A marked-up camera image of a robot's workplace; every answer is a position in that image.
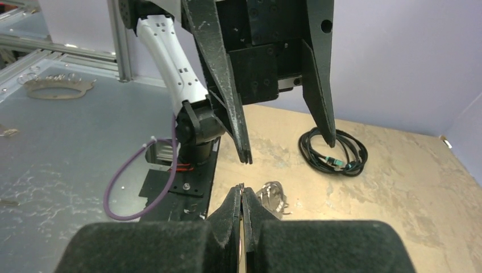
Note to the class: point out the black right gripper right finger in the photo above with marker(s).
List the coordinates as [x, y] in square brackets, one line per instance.
[274, 245]

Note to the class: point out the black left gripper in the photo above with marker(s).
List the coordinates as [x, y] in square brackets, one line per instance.
[254, 50]

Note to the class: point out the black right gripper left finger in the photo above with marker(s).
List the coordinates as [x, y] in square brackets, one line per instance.
[209, 245]

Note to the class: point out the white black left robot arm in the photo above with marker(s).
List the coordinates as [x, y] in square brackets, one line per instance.
[162, 27]

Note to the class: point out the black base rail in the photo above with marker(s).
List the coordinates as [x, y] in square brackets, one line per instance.
[188, 198]

